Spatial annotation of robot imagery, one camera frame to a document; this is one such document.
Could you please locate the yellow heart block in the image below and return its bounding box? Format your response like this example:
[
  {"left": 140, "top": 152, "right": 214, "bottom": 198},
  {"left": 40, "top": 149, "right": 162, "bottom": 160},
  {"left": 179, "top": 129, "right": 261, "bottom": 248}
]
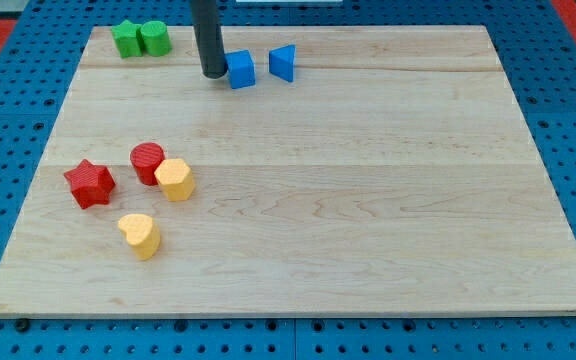
[{"left": 117, "top": 213, "right": 161, "bottom": 261}]

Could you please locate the light wooden board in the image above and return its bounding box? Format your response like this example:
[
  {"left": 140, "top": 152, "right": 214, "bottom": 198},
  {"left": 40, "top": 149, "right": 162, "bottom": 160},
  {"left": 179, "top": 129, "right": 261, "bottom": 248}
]
[{"left": 0, "top": 25, "right": 576, "bottom": 319}]

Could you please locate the yellow hexagon block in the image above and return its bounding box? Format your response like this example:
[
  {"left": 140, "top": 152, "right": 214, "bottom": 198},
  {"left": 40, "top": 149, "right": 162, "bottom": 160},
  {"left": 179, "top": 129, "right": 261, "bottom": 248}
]
[{"left": 154, "top": 158, "right": 195, "bottom": 202}]

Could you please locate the blue triangle block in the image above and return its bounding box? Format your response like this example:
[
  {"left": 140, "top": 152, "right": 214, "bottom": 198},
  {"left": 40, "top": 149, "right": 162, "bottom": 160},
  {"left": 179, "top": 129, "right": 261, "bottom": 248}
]
[{"left": 269, "top": 44, "right": 296, "bottom": 82}]

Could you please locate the blue cube block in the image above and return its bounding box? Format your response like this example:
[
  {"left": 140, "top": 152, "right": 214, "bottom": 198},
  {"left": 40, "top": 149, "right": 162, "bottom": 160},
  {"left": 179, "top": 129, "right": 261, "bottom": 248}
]
[{"left": 225, "top": 50, "right": 256, "bottom": 89}]

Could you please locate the red cylinder block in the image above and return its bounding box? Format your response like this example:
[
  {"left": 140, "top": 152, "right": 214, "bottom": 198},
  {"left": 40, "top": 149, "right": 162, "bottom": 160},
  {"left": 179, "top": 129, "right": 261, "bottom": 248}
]
[{"left": 130, "top": 142, "right": 165, "bottom": 186}]

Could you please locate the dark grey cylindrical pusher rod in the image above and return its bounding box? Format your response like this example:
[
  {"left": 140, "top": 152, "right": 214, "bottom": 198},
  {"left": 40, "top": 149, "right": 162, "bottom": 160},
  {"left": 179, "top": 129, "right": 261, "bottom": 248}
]
[{"left": 190, "top": 0, "right": 227, "bottom": 79}]

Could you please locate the green cylinder block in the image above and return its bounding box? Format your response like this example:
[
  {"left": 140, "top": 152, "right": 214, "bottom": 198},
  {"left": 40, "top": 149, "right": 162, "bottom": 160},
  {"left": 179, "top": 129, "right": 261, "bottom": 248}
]
[{"left": 140, "top": 20, "right": 172, "bottom": 57}]

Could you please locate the red star block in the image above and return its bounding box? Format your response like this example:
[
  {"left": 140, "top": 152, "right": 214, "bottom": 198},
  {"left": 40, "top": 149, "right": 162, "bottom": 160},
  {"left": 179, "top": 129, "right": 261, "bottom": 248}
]
[{"left": 64, "top": 159, "right": 115, "bottom": 209}]

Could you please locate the green star block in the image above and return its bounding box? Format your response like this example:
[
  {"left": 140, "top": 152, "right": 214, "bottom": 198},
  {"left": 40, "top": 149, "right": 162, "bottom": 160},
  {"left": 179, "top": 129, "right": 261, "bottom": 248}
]
[{"left": 111, "top": 19, "right": 143, "bottom": 58}]

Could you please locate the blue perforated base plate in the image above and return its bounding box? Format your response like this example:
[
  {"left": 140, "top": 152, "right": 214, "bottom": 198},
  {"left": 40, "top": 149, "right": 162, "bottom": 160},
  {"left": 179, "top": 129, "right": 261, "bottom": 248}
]
[{"left": 0, "top": 1, "right": 576, "bottom": 359}]

